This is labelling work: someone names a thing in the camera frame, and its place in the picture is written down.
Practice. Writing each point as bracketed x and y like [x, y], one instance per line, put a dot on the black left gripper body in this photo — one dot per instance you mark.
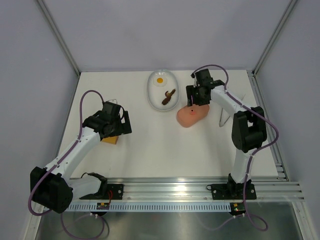
[117, 128]

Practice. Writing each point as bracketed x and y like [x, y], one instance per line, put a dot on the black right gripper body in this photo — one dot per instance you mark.
[197, 97]

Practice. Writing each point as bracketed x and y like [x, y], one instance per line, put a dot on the pink lunch box lid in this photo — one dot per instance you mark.
[194, 111]

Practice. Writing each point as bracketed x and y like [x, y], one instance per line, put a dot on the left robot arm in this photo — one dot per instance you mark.
[52, 185]

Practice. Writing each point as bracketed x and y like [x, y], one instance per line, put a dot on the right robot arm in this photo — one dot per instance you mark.
[248, 133]

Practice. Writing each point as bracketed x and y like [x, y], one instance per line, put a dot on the yellow rectangular block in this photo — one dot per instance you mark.
[111, 140]

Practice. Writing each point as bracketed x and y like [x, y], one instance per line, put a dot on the dark brown food piece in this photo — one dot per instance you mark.
[168, 96]

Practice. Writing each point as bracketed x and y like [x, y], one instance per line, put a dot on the white oval plate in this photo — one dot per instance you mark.
[155, 95]

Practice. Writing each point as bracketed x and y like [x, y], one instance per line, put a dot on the fried egg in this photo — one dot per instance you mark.
[160, 81]

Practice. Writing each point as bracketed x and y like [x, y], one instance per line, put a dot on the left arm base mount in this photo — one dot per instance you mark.
[110, 190]

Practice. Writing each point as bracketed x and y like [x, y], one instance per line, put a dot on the white slotted cable duct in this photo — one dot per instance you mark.
[157, 207]

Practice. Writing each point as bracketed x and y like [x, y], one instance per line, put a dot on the left aluminium frame post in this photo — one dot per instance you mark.
[45, 11]

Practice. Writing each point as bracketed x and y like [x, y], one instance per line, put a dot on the aluminium frame post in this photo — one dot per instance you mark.
[275, 35]
[45, 11]

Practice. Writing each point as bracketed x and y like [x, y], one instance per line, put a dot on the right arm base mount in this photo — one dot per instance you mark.
[223, 192]

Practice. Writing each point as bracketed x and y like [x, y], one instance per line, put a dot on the right side aluminium rail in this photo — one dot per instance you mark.
[273, 133]

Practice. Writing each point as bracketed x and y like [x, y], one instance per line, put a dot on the aluminium rail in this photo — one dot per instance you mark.
[273, 133]
[194, 189]

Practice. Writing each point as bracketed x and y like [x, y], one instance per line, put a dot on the aluminium front rail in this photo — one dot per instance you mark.
[194, 189]

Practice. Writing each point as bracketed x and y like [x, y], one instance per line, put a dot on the right aluminium frame post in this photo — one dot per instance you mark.
[275, 35]

